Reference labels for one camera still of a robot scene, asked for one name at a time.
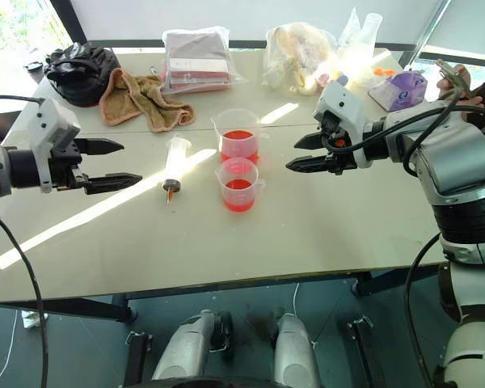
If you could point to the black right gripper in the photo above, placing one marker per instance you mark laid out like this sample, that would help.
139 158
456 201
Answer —
341 159

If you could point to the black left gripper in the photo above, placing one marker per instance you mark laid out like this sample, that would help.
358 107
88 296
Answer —
64 161

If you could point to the grey handheld device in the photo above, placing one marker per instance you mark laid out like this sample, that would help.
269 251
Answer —
452 72

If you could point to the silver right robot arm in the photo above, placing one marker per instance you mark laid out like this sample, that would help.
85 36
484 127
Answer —
452 153

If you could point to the clear plastic syringe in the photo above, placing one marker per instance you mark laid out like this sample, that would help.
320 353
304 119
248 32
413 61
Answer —
175 159

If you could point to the large beaker red liquid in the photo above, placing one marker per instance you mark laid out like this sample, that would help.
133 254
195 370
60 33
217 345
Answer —
236 141

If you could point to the small beaker red liquid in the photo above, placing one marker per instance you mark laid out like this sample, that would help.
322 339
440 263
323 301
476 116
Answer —
238 190

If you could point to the person's bare hand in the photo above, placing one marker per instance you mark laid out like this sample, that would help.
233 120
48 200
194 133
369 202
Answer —
448 87

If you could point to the brown towel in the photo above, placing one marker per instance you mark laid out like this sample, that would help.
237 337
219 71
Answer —
141 99

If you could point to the black plastic bag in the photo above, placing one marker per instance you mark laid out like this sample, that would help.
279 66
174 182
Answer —
83 72

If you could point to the clear bag of yellow items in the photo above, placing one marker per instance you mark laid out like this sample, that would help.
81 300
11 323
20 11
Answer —
295 52

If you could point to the small orange plastic piece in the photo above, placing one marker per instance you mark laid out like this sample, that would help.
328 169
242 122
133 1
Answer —
382 72

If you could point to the purple pouch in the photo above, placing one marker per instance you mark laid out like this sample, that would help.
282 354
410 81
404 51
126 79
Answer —
400 91

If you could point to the clear plastic cups bag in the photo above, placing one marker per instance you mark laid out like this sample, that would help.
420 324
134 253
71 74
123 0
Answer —
361 48

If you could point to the clear bag of folded cloths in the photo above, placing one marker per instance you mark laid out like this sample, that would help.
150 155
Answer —
198 58

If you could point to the small white floor box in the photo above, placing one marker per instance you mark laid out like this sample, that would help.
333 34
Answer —
33 319

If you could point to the silver robot leg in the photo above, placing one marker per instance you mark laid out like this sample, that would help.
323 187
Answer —
190 347
295 351

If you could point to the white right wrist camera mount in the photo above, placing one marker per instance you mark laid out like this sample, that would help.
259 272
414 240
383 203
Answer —
343 101

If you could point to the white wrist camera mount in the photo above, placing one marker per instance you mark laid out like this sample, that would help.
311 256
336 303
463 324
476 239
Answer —
48 121
343 101

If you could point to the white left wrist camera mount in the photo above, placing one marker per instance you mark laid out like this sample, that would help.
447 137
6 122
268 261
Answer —
48 121

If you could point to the black metal table frame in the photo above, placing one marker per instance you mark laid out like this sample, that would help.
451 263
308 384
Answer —
85 309

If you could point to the black stand bracket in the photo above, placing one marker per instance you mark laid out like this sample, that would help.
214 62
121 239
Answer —
137 355
363 351

